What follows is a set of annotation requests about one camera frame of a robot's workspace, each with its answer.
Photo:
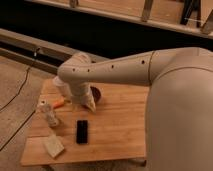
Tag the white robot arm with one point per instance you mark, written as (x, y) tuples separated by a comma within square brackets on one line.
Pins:
[(179, 107)]

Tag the pale sponge block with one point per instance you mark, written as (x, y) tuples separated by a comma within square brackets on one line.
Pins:
[(53, 145)]

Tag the dark brown ceramic bowl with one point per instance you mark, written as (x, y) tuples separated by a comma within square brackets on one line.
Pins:
[(96, 94)]

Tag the wooden table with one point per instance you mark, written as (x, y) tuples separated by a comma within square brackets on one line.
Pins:
[(116, 130)]

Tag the black rectangular remote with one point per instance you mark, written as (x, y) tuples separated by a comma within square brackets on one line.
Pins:
[(82, 132)]

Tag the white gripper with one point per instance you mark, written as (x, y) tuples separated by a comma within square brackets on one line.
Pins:
[(82, 94)]

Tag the white plastic bottle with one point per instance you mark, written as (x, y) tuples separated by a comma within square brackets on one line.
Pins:
[(49, 113)]

